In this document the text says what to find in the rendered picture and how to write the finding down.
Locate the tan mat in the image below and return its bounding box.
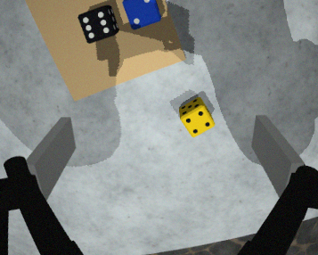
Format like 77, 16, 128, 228
25, 0, 186, 101

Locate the blue die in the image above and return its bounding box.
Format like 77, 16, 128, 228
122, 0, 161, 29

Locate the black die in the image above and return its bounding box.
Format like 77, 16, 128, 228
78, 5, 119, 44

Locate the yellow die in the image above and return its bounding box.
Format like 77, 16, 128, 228
179, 97, 215, 137

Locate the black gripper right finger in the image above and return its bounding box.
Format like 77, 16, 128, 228
237, 115, 318, 255

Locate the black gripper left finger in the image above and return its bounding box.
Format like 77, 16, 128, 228
0, 117, 84, 255

